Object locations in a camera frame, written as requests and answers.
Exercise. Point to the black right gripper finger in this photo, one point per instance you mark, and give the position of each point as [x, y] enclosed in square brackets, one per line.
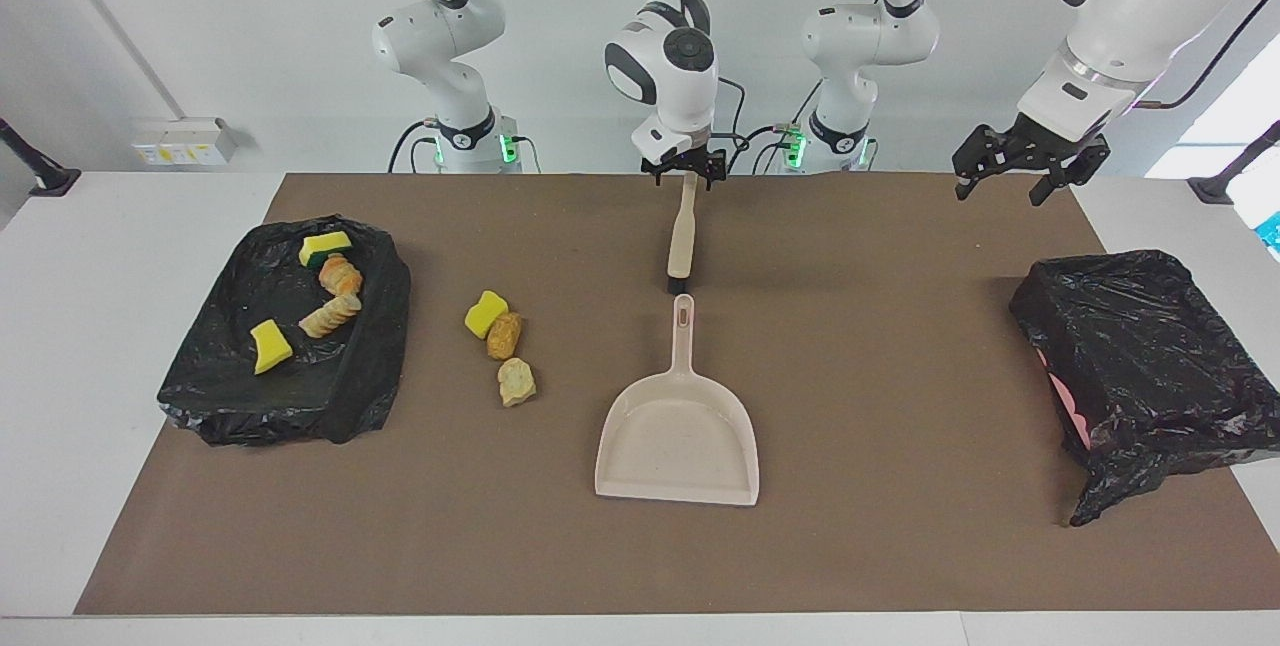
[715, 171]
[655, 172]

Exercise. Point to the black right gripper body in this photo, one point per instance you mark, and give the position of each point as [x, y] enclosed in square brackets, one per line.
[683, 164]

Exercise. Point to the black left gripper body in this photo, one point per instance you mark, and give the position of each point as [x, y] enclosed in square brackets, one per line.
[1040, 151]

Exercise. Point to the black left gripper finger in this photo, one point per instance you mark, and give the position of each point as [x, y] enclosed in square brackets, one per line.
[1070, 176]
[970, 171]

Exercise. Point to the beige brush with black bristles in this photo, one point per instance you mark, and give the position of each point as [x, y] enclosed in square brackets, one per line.
[682, 236]

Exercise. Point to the yellow sponge piece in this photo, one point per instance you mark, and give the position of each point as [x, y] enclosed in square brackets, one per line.
[270, 351]
[485, 314]
[325, 246]

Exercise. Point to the brown foam chunk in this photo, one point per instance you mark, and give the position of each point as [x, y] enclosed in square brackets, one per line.
[504, 336]

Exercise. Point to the beige foam chunk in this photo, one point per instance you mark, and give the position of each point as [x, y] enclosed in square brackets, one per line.
[516, 383]
[328, 316]

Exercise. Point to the beige plastic dustpan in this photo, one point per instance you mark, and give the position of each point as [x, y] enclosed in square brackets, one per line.
[680, 446]

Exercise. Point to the croissant piece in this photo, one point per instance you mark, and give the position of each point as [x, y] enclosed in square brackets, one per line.
[341, 276]

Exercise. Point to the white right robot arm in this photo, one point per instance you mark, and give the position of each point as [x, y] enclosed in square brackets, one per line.
[440, 36]

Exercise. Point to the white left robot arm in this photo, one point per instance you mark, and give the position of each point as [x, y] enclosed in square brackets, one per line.
[1150, 6]

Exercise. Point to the black plastic trash bag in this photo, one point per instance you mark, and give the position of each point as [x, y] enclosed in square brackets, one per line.
[300, 396]
[1150, 356]

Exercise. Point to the pink plastic bin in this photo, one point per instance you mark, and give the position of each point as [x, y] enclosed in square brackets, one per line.
[1070, 406]

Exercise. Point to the cyan box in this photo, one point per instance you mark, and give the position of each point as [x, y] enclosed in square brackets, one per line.
[1272, 231]

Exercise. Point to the brown paper table mat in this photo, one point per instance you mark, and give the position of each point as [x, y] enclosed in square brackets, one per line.
[800, 546]

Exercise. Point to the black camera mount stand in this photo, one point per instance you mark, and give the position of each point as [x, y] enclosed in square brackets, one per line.
[50, 181]
[1215, 188]

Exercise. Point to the white wall outlet box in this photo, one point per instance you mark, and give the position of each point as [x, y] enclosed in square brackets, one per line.
[180, 141]

